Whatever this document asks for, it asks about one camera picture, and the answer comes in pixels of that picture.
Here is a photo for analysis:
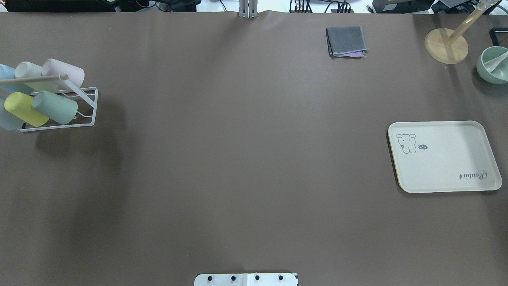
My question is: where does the light blue cup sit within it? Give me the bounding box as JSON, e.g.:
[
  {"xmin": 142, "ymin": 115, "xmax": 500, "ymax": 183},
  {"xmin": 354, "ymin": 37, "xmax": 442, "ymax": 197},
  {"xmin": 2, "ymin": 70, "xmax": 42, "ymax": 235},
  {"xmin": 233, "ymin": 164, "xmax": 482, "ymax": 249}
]
[{"xmin": 0, "ymin": 64, "xmax": 33, "ymax": 95}]

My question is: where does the grey folded cloth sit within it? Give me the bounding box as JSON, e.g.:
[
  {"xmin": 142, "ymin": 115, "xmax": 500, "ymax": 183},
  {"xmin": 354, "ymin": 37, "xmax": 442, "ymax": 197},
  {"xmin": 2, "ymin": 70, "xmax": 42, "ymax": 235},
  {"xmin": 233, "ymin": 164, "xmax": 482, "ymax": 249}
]
[{"xmin": 325, "ymin": 25, "xmax": 368, "ymax": 58}]

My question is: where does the white wire cup rack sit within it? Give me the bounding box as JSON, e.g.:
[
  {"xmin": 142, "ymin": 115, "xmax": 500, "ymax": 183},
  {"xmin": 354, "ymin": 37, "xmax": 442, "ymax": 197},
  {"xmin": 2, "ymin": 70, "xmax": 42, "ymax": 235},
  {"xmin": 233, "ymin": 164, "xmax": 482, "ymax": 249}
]
[{"xmin": 0, "ymin": 73, "xmax": 99, "ymax": 132}]

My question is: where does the yellow cup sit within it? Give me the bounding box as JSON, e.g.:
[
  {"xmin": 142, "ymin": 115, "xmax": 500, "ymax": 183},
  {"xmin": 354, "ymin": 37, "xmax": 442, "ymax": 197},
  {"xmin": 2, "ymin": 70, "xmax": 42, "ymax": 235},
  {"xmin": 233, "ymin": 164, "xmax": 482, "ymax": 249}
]
[{"xmin": 4, "ymin": 92, "xmax": 49, "ymax": 127}]

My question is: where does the green cup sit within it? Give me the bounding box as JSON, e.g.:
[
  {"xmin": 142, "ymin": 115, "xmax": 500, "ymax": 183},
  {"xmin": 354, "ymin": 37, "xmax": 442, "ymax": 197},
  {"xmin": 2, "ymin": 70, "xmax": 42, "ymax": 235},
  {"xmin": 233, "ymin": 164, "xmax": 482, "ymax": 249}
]
[{"xmin": 31, "ymin": 91, "xmax": 78, "ymax": 125}]

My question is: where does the green bowl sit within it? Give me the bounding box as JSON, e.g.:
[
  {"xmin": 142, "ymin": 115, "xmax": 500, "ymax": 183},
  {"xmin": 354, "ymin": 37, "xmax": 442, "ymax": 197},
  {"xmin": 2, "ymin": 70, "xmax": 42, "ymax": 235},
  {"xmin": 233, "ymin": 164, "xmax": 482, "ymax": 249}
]
[{"xmin": 476, "ymin": 46, "xmax": 508, "ymax": 84}]

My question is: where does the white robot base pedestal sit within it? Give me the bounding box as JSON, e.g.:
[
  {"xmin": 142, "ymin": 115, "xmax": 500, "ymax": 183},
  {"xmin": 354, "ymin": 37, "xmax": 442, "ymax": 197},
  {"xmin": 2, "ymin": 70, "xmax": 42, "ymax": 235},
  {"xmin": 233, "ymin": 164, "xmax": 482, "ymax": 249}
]
[{"xmin": 194, "ymin": 273, "xmax": 299, "ymax": 286}]

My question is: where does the cream rabbit tray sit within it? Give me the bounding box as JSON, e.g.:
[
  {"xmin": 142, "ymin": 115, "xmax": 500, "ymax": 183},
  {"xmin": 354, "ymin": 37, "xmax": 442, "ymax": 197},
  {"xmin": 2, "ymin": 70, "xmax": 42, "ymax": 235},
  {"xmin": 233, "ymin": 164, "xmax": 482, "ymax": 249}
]
[{"xmin": 387, "ymin": 121, "xmax": 502, "ymax": 193}]

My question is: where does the white ceramic spoon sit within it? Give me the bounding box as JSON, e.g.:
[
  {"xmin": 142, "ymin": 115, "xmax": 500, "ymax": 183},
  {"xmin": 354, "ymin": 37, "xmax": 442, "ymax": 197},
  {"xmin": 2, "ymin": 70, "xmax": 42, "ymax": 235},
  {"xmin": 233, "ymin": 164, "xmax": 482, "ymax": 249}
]
[{"xmin": 485, "ymin": 51, "xmax": 508, "ymax": 73}]

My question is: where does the wooden cup tree stand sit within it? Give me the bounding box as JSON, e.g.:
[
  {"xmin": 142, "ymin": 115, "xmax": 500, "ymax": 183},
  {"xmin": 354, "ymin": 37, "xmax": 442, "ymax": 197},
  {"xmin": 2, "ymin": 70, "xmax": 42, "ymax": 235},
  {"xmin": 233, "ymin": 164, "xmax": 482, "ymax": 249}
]
[{"xmin": 424, "ymin": 0, "xmax": 499, "ymax": 65}]

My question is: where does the pink cup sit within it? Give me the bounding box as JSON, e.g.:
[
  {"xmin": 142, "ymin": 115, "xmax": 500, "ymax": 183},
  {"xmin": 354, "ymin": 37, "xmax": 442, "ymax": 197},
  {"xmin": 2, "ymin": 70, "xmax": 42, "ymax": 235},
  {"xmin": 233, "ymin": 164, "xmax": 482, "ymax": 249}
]
[{"xmin": 41, "ymin": 58, "xmax": 85, "ymax": 87}]

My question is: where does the aluminium frame post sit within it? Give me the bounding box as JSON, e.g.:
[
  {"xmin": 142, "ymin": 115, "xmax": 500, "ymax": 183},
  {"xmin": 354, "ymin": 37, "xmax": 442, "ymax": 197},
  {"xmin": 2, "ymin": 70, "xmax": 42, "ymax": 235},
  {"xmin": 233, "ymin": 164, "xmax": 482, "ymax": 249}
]
[{"xmin": 239, "ymin": 0, "xmax": 259, "ymax": 19}]

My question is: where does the cream white cup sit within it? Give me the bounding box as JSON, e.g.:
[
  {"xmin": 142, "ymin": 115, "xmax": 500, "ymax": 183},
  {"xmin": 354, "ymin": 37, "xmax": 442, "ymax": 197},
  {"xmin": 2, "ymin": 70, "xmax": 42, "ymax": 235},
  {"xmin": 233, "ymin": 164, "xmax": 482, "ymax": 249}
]
[{"xmin": 14, "ymin": 61, "xmax": 42, "ymax": 79}]

